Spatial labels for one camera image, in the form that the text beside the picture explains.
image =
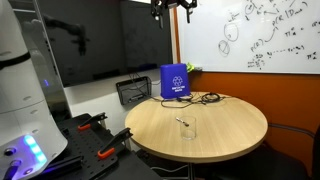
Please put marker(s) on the black office chair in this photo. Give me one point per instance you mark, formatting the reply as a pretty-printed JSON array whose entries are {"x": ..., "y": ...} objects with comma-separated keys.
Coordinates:
[{"x": 316, "y": 156}]

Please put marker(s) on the green object on whiteboard ledge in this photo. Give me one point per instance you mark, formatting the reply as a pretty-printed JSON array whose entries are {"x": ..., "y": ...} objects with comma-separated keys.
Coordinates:
[{"x": 190, "y": 67}]

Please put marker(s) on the black pen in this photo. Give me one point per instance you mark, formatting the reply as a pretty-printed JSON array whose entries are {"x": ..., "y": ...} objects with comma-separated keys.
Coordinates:
[{"x": 180, "y": 119}]

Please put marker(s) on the metal table leg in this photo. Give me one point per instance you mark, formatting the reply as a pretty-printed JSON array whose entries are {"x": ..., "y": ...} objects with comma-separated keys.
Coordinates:
[{"x": 191, "y": 171}]

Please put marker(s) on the large black TV screen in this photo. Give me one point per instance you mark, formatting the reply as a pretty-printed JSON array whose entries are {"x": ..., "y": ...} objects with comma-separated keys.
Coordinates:
[{"x": 110, "y": 36}]

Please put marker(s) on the black perforated mounting board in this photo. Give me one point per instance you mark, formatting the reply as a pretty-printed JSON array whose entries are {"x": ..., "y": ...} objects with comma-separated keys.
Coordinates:
[{"x": 86, "y": 146}]

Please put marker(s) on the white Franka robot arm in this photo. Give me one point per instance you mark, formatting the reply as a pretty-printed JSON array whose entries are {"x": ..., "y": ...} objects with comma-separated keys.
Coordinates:
[{"x": 20, "y": 83}]

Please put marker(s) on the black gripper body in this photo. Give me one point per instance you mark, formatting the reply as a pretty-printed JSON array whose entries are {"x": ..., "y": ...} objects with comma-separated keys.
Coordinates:
[{"x": 173, "y": 2}]

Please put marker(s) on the clear glass cup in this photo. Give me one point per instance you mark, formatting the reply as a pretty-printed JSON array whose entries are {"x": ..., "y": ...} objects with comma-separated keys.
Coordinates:
[{"x": 188, "y": 131}]

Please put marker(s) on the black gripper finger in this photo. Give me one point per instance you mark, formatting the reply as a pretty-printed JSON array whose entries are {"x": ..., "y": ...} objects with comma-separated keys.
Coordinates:
[
  {"x": 189, "y": 10},
  {"x": 156, "y": 11}
]

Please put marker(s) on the whiteboard with writing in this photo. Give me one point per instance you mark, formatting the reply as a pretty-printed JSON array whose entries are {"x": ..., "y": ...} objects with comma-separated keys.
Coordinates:
[{"x": 213, "y": 20}]

